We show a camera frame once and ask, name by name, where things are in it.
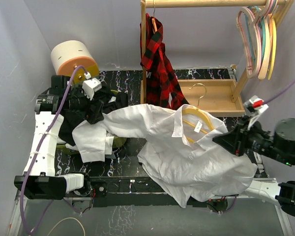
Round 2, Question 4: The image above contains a cream cylinder with coloured lid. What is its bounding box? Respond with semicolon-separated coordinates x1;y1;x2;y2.
51;40;99;78

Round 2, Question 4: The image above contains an aluminium table frame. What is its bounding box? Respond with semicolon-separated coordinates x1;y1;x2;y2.
6;68;295;236

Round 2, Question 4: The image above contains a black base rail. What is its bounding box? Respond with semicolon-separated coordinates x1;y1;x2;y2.
61;176;239;209

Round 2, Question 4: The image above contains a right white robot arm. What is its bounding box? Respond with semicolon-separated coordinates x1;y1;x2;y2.
212;116;295;217

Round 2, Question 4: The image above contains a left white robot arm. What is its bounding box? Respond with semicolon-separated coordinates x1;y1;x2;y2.
14;75;102;200

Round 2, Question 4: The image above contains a yellow wooden hanger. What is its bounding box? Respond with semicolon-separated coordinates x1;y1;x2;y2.
267;0;295;81

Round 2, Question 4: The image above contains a cream thin cable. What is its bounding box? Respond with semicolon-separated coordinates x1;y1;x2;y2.
28;216;86;236

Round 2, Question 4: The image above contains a thin natural wooden hanger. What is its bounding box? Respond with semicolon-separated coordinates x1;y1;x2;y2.
181;83;216;145

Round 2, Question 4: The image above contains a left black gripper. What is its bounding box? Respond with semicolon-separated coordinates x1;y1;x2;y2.
66;85;104;124

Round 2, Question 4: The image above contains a teal wooden hanger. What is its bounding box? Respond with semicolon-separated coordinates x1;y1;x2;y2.
245;0;278;72

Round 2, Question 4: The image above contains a wooden clothes rack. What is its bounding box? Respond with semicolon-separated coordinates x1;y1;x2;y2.
140;0;266;117

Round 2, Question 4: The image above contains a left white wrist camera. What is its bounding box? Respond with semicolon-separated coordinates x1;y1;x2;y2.
82;72;102;100

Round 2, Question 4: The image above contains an orange wooden hanger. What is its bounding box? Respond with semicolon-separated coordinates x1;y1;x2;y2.
152;0;158;34

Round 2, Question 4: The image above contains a white button-up shirt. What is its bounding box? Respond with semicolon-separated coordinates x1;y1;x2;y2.
80;104;257;207

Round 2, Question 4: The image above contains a black garment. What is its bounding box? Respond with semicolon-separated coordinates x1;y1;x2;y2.
59;84;128;146

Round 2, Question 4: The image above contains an olive green laundry basket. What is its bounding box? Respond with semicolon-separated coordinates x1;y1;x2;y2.
65;90;126;155

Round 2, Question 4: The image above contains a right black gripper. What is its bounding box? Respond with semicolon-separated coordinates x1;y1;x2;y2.
211;115;295;166

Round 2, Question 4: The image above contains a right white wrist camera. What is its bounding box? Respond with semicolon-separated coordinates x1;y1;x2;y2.
243;95;269;130

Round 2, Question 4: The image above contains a red black plaid shirt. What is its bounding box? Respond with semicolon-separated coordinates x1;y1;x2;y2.
141;14;188;110

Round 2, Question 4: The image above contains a natural wide wooden hanger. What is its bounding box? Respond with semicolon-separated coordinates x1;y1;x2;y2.
250;0;287;81

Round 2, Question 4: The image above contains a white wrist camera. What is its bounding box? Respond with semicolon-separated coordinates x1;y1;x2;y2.
82;72;102;100
243;95;269;130

